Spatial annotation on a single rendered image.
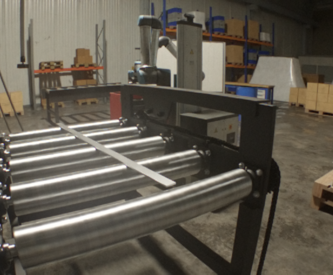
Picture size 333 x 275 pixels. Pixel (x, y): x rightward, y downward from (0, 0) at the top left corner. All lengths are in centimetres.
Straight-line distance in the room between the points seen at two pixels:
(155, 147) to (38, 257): 90
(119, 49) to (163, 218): 1158
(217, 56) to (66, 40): 701
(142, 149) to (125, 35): 1116
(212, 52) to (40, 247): 595
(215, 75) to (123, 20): 706
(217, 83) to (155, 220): 572
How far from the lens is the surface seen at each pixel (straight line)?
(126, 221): 71
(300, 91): 1115
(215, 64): 631
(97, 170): 99
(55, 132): 179
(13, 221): 192
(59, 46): 1142
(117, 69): 1210
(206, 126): 237
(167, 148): 145
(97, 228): 69
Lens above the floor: 127
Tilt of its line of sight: 15 degrees down
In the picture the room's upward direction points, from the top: straight up
